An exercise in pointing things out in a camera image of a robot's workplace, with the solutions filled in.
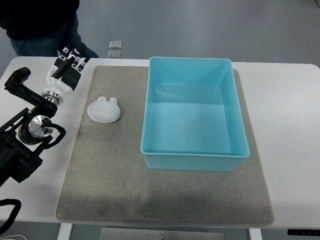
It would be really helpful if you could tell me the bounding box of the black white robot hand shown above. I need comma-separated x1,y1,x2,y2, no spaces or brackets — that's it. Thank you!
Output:
44,43,90,98

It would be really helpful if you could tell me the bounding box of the white plush bunny toy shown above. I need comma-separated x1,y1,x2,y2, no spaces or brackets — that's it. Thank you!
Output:
87,96,121,124

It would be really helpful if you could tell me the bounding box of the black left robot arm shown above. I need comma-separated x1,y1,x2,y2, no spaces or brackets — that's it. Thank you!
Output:
0,67,66,184

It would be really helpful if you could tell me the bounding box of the blue plastic box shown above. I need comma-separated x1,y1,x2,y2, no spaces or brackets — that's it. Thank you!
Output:
140,56,250,172

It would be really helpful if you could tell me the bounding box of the lower silver floor plate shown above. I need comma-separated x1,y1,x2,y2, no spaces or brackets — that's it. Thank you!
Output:
108,50,122,59

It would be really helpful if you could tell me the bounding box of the silver floor plate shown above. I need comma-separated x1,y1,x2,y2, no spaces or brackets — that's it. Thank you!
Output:
109,40,123,49
108,50,122,59

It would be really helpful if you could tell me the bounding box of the person in dark clothes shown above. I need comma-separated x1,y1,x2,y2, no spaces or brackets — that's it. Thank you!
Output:
0,0,100,59

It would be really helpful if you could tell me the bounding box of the upper silver floor plate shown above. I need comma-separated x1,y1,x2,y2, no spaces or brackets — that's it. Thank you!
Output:
109,40,123,49

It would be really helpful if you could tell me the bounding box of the grey felt mat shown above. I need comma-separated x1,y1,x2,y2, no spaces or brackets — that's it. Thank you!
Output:
56,66,275,228

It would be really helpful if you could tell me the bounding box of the white left table leg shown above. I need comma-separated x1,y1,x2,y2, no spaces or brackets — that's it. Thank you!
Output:
57,223,73,240

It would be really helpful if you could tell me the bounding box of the white table leg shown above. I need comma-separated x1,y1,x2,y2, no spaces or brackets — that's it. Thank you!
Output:
57,223,73,240
248,228,263,240

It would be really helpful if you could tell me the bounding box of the white right table leg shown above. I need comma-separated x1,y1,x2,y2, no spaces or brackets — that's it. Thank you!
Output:
248,228,263,240

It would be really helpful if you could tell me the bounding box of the black table control panel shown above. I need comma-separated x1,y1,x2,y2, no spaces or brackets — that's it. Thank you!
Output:
287,229,320,237

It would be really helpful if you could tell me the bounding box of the black braided cable loop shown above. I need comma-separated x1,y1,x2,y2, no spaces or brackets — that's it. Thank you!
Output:
0,198,22,235

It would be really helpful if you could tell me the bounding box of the metal table base plate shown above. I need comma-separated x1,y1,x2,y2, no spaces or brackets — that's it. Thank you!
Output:
99,227,225,240

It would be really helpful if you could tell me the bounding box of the white cable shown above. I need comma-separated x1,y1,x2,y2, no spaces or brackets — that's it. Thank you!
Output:
0,233,26,240

